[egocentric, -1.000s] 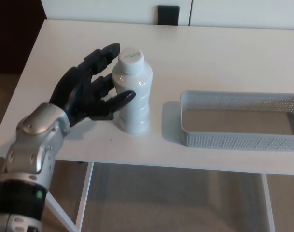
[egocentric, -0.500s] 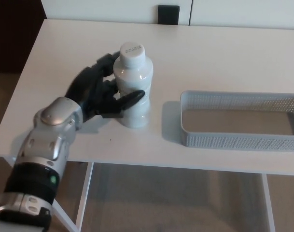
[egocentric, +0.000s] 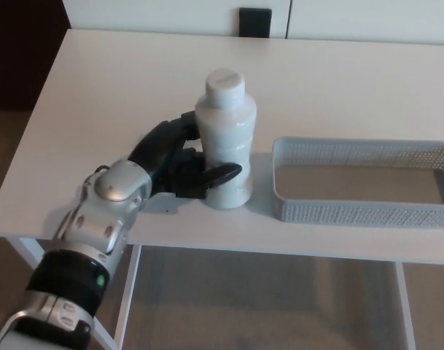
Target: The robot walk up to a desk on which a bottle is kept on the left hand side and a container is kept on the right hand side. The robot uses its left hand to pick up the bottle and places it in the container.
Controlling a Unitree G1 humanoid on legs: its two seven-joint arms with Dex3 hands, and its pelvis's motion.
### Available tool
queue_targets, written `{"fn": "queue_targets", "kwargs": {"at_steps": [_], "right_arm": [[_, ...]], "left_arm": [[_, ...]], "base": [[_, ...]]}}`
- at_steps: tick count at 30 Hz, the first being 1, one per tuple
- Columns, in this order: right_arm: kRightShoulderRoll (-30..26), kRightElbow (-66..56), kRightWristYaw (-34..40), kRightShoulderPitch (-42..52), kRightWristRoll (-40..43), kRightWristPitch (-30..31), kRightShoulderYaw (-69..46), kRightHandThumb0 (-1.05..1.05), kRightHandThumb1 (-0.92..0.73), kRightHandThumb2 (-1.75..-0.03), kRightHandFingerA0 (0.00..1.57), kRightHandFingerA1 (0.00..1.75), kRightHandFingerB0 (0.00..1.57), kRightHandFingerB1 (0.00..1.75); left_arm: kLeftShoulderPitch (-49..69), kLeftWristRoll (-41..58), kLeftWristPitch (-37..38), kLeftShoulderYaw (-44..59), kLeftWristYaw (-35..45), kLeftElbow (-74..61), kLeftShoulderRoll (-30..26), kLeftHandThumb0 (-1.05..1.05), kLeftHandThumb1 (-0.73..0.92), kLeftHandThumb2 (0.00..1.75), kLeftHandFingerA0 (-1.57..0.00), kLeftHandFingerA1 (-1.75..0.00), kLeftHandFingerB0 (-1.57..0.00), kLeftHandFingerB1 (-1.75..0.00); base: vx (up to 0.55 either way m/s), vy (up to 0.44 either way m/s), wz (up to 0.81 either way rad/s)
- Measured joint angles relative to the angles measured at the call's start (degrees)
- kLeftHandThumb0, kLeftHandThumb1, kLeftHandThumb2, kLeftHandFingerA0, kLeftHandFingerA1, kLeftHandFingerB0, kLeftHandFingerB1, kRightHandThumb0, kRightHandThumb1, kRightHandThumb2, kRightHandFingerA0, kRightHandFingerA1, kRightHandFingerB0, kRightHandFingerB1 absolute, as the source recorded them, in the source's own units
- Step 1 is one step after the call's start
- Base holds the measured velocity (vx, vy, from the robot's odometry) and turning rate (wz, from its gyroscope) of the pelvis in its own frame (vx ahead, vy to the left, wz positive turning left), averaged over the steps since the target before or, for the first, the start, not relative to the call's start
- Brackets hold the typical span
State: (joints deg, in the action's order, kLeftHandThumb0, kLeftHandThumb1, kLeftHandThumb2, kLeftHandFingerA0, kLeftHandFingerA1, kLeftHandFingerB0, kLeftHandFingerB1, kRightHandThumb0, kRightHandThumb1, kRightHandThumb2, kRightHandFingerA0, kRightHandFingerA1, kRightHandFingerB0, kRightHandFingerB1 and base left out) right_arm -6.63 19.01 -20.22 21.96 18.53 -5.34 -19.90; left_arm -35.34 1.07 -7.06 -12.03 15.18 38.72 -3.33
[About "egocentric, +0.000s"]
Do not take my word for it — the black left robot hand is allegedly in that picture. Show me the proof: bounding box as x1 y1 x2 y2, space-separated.
128 110 244 201

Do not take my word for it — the white plastic bottle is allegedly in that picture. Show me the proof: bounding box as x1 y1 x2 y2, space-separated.
193 66 259 211

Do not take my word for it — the grey perforated plastic basket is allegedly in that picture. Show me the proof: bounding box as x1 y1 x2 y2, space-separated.
271 136 444 230

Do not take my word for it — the dark brown cupboard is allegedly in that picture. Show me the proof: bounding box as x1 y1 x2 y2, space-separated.
0 0 74 111

